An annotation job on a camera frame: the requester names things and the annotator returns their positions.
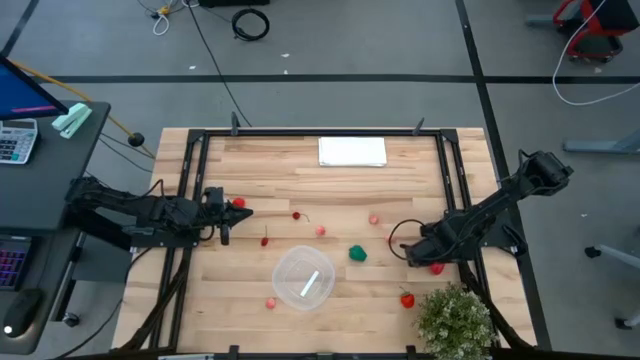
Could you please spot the dark red toy cherry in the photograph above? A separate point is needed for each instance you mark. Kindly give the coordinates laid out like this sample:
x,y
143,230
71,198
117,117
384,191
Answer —
x,y
264,242
296,215

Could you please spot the grey desk calculator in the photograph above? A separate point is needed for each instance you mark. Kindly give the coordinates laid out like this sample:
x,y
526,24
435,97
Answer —
x,y
17,141

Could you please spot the black office desk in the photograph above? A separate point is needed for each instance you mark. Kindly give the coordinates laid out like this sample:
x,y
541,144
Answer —
x,y
45,190

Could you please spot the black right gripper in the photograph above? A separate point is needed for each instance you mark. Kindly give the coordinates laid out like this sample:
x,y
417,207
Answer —
x,y
436,245

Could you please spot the black round floor plug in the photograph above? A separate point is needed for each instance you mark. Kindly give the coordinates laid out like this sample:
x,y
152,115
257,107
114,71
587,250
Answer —
x,y
135,139

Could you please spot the black computer monitor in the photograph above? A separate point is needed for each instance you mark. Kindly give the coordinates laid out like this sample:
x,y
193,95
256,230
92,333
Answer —
x,y
20,95

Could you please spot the red and black cart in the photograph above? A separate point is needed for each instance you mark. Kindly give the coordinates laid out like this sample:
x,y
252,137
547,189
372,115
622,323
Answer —
x,y
605,15

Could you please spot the backlit computer keyboard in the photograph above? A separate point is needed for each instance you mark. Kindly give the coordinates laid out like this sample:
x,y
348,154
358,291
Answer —
x,y
12,262

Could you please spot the large pink-red toy fruit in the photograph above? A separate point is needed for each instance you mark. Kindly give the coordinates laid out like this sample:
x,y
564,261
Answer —
x,y
437,269

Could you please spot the red toy tomato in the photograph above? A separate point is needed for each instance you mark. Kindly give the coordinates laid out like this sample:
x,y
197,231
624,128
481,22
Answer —
x,y
239,202

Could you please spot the grey table foot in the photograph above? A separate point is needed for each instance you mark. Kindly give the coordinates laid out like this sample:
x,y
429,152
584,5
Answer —
x,y
595,146

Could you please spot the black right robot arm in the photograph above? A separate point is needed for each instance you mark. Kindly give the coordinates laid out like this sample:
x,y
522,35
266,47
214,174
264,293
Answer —
x,y
500,200

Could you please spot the green artificial potted plant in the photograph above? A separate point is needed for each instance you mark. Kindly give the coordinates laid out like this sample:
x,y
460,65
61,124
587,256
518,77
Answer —
x,y
455,325

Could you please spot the mint green stapler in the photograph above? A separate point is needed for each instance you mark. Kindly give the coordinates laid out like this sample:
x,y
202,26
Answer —
x,y
72,120

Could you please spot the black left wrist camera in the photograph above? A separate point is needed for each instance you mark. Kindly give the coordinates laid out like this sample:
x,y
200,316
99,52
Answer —
x,y
215,197

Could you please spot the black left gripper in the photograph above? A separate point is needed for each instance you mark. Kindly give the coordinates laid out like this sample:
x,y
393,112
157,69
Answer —
x,y
222,220

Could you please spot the black metal table frame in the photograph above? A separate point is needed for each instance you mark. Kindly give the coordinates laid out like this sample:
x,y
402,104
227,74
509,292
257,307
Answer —
x,y
320,133

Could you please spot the clear plastic tupperware container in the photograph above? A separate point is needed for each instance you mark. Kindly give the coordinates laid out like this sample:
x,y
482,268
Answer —
x,y
295,265

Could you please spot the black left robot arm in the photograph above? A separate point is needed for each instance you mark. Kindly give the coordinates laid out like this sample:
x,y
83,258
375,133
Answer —
x,y
125,205

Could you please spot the red toy strawberry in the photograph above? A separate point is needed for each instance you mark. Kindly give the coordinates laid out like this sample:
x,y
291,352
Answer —
x,y
407,300

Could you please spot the black computer mouse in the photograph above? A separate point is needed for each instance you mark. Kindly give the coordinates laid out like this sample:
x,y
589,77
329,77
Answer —
x,y
21,312

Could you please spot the green toy pepper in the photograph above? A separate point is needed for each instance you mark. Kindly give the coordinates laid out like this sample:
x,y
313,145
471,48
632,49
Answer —
x,y
357,253

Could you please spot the white folded cloth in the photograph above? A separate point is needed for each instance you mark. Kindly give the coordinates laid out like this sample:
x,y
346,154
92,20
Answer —
x,y
352,151

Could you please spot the grey chair base with casters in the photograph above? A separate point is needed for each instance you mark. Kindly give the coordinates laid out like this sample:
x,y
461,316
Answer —
x,y
592,251

